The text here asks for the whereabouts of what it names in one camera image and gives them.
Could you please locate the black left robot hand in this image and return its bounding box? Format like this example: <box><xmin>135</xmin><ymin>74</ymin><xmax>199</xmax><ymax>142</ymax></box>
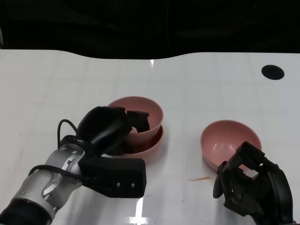
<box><xmin>77</xmin><ymin>106</ymin><xmax>150</xmax><ymax>157</ymax></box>

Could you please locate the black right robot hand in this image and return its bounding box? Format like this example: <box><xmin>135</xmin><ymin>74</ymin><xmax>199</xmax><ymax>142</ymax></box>
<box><xmin>212</xmin><ymin>141</ymin><xmax>295</xmax><ymax>225</ymax></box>

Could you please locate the round black table grommet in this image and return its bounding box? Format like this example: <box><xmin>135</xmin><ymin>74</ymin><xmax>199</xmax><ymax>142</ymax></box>
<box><xmin>261</xmin><ymin>65</ymin><xmax>285</xmax><ymax>81</ymax></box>

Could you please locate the black backdrop cloth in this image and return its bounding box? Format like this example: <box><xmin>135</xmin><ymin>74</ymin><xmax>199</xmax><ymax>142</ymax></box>
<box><xmin>0</xmin><ymin>0</ymin><xmax>300</xmax><ymax>60</ymax></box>

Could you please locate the thin orange sliver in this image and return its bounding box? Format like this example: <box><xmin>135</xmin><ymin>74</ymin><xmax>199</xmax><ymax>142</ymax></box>
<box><xmin>188</xmin><ymin>176</ymin><xmax>211</xmax><ymax>182</ymax></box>

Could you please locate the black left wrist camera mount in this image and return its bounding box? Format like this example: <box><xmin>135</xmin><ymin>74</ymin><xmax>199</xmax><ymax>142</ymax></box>
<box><xmin>78</xmin><ymin>156</ymin><xmax>147</xmax><ymax>199</ymax></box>

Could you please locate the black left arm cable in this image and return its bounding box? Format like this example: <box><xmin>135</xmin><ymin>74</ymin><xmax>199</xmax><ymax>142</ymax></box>
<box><xmin>28</xmin><ymin>119</ymin><xmax>94</xmax><ymax>182</ymax></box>

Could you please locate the pink plastic bowl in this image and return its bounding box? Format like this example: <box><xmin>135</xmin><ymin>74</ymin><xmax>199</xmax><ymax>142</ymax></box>
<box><xmin>123</xmin><ymin>125</ymin><xmax>164</xmax><ymax>165</ymax></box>
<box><xmin>200</xmin><ymin>120</ymin><xmax>263</xmax><ymax>173</ymax></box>
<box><xmin>106</xmin><ymin>96</ymin><xmax>164</xmax><ymax>148</ymax></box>

